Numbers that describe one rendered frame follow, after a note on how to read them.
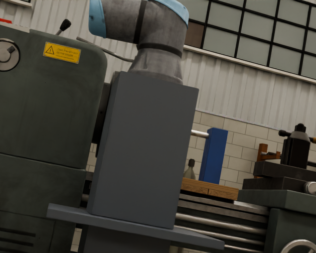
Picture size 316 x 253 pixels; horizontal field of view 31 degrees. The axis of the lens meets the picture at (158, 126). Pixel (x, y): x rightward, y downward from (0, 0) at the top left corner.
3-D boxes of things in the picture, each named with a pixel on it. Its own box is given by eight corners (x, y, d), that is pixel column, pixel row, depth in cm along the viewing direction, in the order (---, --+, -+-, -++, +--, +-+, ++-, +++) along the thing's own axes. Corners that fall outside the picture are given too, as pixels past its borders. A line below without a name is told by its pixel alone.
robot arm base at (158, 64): (187, 88, 141) (194, 50, 142) (129, 74, 138) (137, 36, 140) (174, 97, 156) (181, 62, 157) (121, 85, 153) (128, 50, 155)
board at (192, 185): (148, 182, 182) (151, 170, 182) (135, 183, 217) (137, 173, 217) (237, 200, 185) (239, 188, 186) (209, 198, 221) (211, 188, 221)
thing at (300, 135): (292, 137, 197) (293, 129, 198) (283, 139, 205) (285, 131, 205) (313, 142, 198) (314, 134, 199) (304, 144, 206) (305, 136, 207)
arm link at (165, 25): (185, 48, 143) (194, -2, 145) (133, 38, 142) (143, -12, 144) (180, 60, 155) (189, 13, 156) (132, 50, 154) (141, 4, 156)
